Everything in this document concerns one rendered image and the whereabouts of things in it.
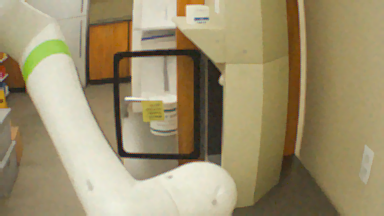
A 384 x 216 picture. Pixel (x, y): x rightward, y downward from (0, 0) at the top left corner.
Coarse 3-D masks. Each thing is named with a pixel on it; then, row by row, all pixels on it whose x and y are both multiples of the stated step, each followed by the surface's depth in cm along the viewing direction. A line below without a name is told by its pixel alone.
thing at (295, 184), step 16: (128, 160) 173; (144, 160) 174; (160, 160) 174; (176, 160) 174; (288, 160) 170; (144, 176) 160; (288, 176) 156; (304, 176) 155; (272, 192) 145; (288, 192) 144; (304, 192) 142; (320, 192) 140; (240, 208) 136; (256, 208) 135; (272, 208) 134; (288, 208) 133; (304, 208) 131; (320, 208) 129
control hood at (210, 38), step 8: (184, 16) 146; (176, 24) 131; (184, 24) 126; (216, 24) 127; (184, 32) 117; (192, 32) 117; (200, 32) 117; (208, 32) 118; (216, 32) 118; (224, 32) 118; (192, 40) 118; (200, 40) 118; (208, 40) 118; (216, 40) 119; (224, 40) 119; (208, 48) 119; (216, 48) 119; (224, 48) 120; (216, 56) 120; (224, 56) 121
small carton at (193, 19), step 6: (186, 6) 126; (192, 6) 123; (198, 6) 123; (204, 6) 124; (186, 12) 127; (192, 12) 124; (198, 12) 124; (204, 12) 125; (186, 18) 128; (192, 18) 124; (198, 18) 124; (204, 18) 125; (192, 24) 125; (198, 24) 125; (204, 24) 126
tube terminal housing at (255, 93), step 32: (224, 0) 115; (256, 0) 116; (256, 32) 119; (224, 64) 123; (256, 64) 122; (288, 64) 138; (224, 96) 125; (256, 96) 125; (224, 128) 127; (256, 128) 128; (224, 160) 130; (256, 160) 132; (256, 192) 137
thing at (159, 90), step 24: (192, 48) 151; (120, 72) 153; (144, 72) 153; (168, 72) 153; (192, 72) 153; (120, 96) 156; (144, 96) 156; (168, 96) 156; (192, 96) 156; (144, 120) 158; (168, 120) 158; (192, 120) 158; (144, 144) 161; (168, 144) 161; (192, 144) 161
